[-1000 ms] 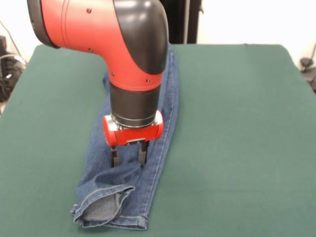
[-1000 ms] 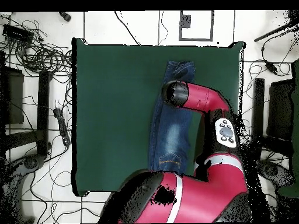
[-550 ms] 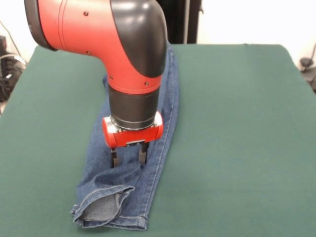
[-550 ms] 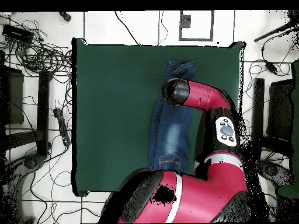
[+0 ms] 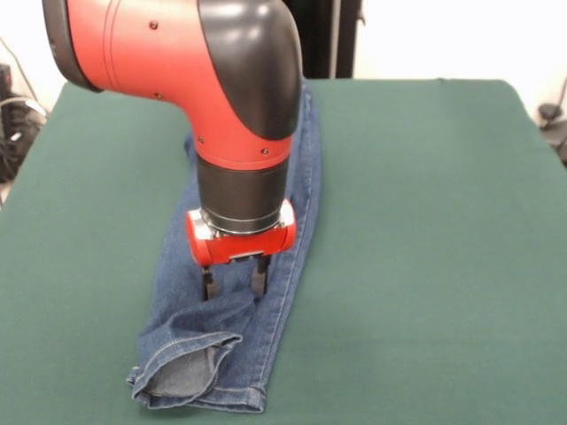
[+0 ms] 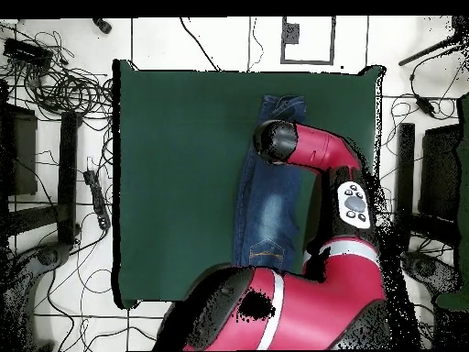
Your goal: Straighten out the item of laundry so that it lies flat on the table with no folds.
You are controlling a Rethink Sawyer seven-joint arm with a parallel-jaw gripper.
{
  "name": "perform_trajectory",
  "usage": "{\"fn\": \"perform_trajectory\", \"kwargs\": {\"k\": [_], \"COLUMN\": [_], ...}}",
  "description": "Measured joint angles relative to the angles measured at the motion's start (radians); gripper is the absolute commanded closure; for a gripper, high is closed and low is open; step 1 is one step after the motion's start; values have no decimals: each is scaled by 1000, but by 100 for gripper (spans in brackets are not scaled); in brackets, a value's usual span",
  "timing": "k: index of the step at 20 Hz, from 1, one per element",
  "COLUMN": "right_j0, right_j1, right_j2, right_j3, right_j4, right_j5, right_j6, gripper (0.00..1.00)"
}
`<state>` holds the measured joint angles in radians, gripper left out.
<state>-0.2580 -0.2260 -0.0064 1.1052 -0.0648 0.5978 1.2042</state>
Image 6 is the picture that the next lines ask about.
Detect blue denim jeans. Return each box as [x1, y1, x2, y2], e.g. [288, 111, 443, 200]
[232, 93, 308, 274]

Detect black flat panel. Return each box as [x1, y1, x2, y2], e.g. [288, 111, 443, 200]
[0, 104, 38, 196]
[418, 123, 463, 221]

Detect dark green table cloth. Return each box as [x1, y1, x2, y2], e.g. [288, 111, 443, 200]
[111, 59, 386, 310]

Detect black power strip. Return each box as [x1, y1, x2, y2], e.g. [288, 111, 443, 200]
[82, 169, 112, 231]

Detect black stand bar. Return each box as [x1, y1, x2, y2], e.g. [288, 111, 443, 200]
[57, 111, 80, 246]
[397, 122, 416, 252]

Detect dark grey square marker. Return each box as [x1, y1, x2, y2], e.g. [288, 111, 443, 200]
[281, 22, 300, 45]

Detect grey curved floor base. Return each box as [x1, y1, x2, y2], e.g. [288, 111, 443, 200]
[0, 241, 72, 351]
[400, 250, 461, 294]

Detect black power adapter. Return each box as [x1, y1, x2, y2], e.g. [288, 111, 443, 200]
[414, 93, 436, 117]

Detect small black cylindrical object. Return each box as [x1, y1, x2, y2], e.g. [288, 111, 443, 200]
[91, 17, 113, 35]

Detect black rod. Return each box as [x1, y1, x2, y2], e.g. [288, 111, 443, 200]
[398, 16, 469, 67]

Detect black electronics box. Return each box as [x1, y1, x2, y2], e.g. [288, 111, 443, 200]
[3, 38, 54, 69]

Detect long black floor cable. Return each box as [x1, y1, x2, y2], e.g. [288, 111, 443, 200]
[179, 16, 222, 72]

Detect tangled black cable bundle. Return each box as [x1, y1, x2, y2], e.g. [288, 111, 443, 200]
[0, 21, 115, 122]

